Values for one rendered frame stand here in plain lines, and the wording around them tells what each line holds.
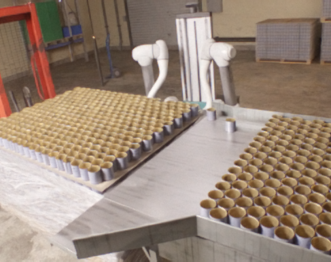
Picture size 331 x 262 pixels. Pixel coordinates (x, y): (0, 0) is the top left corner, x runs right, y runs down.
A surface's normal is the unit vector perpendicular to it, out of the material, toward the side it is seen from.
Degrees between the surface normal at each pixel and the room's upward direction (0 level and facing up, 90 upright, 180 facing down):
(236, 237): 90
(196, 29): 90
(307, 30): 88
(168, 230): 90
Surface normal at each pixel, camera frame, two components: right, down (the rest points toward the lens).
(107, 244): 0.17, 0.38
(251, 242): -0.58, 0.40
